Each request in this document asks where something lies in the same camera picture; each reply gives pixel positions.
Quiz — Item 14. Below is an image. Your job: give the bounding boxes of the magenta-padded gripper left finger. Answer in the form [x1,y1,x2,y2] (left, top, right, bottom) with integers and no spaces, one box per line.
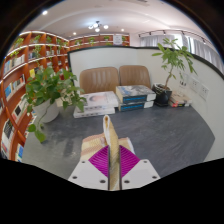
[68,145,111,191]

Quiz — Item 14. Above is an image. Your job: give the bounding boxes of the white wall outlet plate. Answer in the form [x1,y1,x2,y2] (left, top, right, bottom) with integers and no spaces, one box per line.
[189,77,201,94]
[198,83,210,101]

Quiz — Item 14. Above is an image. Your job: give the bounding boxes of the pothos plant in white pot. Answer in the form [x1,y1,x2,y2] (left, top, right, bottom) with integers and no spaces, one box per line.
[22,66,88,144]

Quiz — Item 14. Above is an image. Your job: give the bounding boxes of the flat white book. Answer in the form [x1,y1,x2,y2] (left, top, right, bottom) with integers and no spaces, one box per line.
[73,106,117,119]

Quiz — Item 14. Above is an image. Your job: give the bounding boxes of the orange wall shelf with plants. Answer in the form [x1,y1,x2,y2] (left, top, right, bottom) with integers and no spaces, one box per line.
[68,33,131,51]

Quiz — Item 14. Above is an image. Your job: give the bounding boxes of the small tree in black pot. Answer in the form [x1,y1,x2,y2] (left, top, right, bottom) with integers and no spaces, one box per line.
[151,37,198,108]

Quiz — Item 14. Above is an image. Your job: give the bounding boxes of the recessed ceiling lights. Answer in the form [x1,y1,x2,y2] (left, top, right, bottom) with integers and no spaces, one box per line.
[41,9,126,37]

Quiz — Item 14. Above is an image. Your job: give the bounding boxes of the black track light rail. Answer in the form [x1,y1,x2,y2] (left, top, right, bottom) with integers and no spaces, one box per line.
[138,29,208,44]

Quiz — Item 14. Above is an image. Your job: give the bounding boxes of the thick dark blue book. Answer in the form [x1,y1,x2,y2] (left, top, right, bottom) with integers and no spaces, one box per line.
[115,84,157,104]

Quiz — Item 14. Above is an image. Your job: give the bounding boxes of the cream yellow striped towel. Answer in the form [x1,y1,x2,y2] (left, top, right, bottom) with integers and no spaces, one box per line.
[80,114,136,192]

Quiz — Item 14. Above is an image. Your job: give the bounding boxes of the curved orange wooden bookshelf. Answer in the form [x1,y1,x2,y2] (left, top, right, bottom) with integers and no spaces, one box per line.
[0,30,71,163]

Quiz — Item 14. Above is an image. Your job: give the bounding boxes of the white sheer curtain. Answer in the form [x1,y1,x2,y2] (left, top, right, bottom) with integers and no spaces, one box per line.
[139,33,224,73]

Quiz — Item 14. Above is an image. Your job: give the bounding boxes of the multi-bulb ceiling lamp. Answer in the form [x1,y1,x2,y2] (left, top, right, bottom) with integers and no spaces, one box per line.
[87,20,110,33]

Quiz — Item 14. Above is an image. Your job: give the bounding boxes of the dark blue white-edged book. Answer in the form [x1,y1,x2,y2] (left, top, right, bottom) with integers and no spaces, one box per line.
[118,99,155,113]

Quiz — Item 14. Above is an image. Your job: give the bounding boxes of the large white picture book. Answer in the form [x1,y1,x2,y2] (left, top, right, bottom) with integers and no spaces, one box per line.
[79,90,120,113]

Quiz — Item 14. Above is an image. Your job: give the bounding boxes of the tan padded chair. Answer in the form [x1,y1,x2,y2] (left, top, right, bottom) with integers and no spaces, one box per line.
[118,64,153,89]
[79,66,120,95]

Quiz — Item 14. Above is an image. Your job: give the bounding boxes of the small stack of books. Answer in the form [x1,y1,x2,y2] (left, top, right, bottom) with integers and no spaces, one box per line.
[168,92,194,108]

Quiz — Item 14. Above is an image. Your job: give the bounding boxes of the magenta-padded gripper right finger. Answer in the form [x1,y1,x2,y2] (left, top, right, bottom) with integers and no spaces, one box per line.
[119,145,161,191]

